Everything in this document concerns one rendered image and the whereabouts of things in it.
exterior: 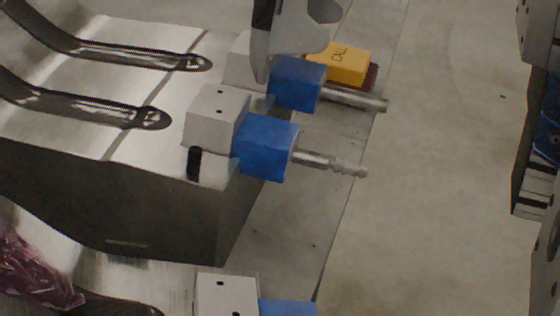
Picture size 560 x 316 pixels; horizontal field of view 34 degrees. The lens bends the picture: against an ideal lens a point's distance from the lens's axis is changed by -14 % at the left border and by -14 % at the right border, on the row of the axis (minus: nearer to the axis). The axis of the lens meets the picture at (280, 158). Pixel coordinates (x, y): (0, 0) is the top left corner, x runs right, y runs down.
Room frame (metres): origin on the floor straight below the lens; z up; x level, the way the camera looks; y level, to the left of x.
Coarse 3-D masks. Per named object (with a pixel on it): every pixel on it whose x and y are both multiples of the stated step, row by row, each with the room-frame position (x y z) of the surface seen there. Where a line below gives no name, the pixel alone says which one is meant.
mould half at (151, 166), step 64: (64, 0) 0.86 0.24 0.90; (64, 64) 0.75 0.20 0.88; (0, 128) 0.62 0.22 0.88; (64, 128) 0.64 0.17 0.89; (0, 192) 0.61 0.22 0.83; (64, 192) 0.60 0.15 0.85; (128, 192) 0.60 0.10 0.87; (192, 192) 0.59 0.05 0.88; (256, 192) 0.72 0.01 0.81; (192, 256) 0.59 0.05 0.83
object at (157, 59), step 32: (0, 0) 0.81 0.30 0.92; (32, 32) 0.79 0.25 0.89; (64, 32) 0.81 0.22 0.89; (0, 64) 0.71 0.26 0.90; (128, 64) 0.76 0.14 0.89; (160, 64) 0.78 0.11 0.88; (192, 64) 0.78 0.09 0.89; (0, 96) 0.67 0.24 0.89; (32, 96) 0.69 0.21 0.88; (64, 96) 0.69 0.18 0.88; (128, 128) 0.65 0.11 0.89; (160, 128) 0.66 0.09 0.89
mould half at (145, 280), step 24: (0, 216) 0.50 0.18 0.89; (24, 216) 0.52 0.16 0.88; (48, 240) 0.51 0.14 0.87; (72, 264) 0.50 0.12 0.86; (96, 264) 0.52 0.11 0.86; (120, 264) 0.53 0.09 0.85; (144, 264) 0.53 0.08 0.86; (168, 264) 0.54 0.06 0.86; (96, 288) 0.49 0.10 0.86; (120, 288) 0.50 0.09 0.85; (144, 288) 0.51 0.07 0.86; (168, 288) 0.51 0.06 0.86; (192, 288) 0.52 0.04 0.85; (0, 312) 0.41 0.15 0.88; (24, 312) 0.42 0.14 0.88; (48, 312) 0.44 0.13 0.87; (168, 312) 0.49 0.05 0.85
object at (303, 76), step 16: (240, 48) 0.75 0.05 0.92; (240, 64) 0.74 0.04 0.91; (272, 64) 0.75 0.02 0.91; (288, 64) 0.76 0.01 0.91; (304, 64) 0.77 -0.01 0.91; (320, 64) 0.78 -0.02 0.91; (224, 80) 0.74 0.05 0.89; (240, 80) 0.74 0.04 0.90; (272, 80) 0.74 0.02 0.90; (288, 80) 0.74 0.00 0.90; (304, 80) 0.74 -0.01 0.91; (320, 80) 0.75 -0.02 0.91; (288, 96) 0.74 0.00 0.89; (304, 96) 0.74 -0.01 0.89; (320, 96) 0.75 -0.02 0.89; (336, 96) 0.75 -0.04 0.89; (352, 96) 0.75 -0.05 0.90; (368, 96) 0.75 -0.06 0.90; (304, 112) 0.74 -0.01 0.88; (384, 112) 0.75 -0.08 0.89
